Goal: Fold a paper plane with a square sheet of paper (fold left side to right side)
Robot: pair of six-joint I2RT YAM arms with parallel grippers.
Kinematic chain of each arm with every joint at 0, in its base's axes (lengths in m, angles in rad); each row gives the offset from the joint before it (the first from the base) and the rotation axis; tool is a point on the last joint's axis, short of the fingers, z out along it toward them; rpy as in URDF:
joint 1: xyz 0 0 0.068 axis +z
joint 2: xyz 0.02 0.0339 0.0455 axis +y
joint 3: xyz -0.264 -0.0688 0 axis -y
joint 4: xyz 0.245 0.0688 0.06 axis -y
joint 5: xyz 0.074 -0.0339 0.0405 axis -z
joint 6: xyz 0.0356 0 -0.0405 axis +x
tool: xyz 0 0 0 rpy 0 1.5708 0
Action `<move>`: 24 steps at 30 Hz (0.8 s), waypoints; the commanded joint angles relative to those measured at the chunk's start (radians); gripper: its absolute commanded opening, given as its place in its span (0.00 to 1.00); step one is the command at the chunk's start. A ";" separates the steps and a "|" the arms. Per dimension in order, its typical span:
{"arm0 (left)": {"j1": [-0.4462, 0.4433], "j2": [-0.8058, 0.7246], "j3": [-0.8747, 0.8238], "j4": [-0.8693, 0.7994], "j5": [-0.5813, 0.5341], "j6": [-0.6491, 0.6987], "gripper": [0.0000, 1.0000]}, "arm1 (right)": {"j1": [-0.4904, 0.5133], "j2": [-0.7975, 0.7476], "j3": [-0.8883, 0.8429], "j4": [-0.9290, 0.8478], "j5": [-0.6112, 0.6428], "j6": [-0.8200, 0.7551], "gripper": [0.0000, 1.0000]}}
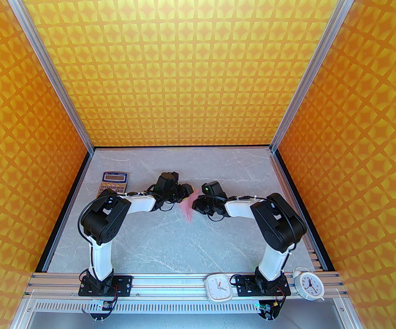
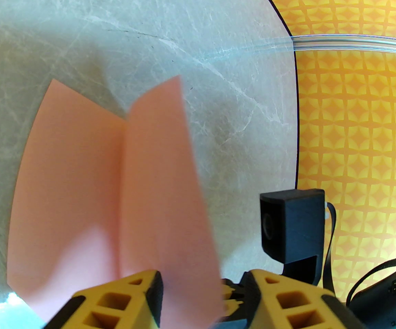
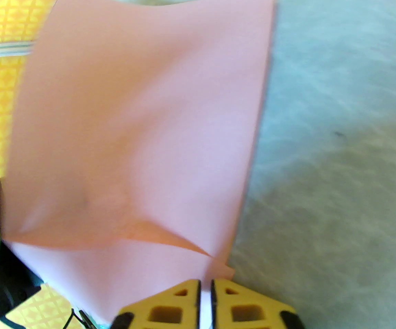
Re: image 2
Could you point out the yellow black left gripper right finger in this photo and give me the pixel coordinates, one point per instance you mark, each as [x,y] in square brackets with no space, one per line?
[294,303]

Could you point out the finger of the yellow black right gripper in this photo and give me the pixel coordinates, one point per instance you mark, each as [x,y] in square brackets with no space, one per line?
[233,298]

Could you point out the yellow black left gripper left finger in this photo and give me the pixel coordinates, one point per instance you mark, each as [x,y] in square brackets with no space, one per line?
[115,303]

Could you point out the pink paper sheet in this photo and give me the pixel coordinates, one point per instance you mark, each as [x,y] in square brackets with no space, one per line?
[81,183]

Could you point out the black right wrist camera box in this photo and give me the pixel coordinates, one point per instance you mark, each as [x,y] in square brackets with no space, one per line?
[297,224]

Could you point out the aluminium corner post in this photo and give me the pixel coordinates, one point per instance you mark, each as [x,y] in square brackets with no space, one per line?
[355,42]

